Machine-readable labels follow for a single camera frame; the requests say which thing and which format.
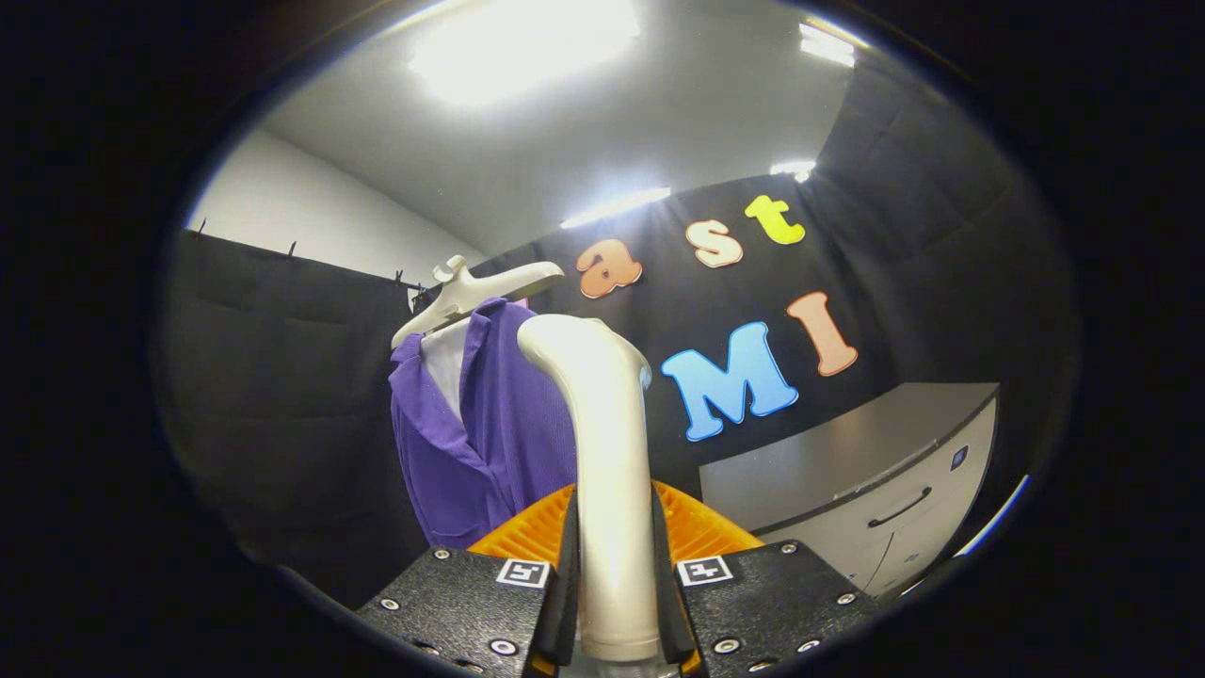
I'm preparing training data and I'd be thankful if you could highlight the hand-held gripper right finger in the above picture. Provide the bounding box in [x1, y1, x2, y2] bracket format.
[651, 480, 881, 678]

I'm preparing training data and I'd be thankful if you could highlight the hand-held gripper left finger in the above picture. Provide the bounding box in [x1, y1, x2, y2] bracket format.
[356, 483, 580, 678]

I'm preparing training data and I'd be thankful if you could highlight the white garment steamer wand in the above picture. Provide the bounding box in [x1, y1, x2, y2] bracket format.
[516, 314, 663, 665]

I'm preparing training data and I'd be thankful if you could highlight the purple jacket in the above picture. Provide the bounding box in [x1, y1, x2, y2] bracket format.
[389, 298, 577, 550]

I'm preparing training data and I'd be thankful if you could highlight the white clothes hanger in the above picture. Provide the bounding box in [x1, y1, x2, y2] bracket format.
[391, 255, 566, 351]

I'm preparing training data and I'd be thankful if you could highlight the grey drawer cabinet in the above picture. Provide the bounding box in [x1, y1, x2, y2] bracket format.
[699, 381, 1001, 599]

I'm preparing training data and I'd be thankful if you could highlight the white inner shirt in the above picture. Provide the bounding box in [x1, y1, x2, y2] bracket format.
[421, 318, 472, 420]

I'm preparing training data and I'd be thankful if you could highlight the black backdrop cloth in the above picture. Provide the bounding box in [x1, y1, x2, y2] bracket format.
[155, 56, 1074, 608]

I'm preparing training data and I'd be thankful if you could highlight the long ceiling light strip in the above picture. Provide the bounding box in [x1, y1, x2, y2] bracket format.
[560, 186, 672, 230]

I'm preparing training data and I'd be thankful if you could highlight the large ceiling light panel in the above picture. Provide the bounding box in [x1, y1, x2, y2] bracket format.
[407, 0, 643, 106]

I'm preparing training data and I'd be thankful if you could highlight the rectangular ceiling light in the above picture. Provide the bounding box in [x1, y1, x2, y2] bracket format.
[798, 21, 858, 69]

